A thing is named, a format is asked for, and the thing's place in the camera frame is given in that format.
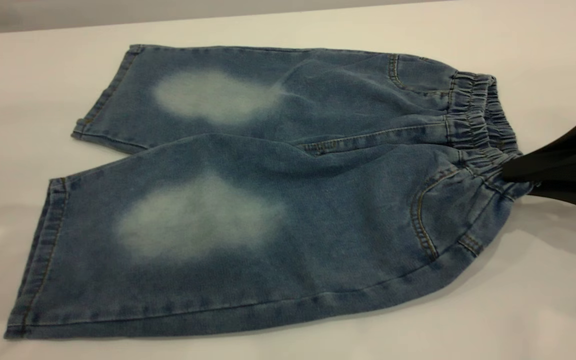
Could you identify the blue denim shorts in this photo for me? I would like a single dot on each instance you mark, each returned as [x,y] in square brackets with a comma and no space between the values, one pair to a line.
[318,200]

